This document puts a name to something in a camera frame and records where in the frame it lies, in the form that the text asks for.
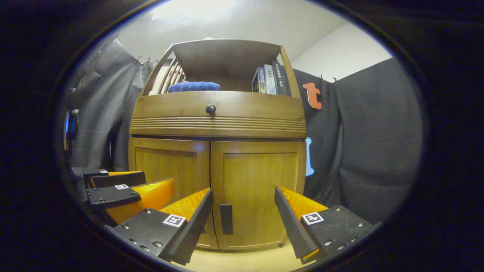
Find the wooden double-door shoe cabinet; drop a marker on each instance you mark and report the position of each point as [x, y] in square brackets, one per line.
[227, 53]

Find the wooden drawer with black knob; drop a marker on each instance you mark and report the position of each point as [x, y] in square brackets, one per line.
[245, 107]

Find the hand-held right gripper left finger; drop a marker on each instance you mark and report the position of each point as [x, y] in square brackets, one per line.
[196, 226]

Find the wooden shoe cabinet door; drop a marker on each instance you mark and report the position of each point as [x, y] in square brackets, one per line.
[257, 177]
[170, 162]

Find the black book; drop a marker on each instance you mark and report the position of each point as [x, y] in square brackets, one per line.
[280, 77]

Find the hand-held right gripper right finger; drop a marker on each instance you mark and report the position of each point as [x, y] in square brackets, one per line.
[291, 226]

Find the dark blue book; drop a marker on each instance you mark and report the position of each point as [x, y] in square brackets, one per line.
[260, 79]

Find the light grey book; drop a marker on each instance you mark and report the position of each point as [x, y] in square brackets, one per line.
[270, 77]

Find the dark device with blue light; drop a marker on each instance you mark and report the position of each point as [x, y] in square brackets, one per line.
[72, 128]

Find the blue folded towel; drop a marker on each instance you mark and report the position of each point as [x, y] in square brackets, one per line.
[193, 87]

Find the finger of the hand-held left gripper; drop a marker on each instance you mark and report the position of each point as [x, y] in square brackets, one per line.
[109, 197]
[121, 180]

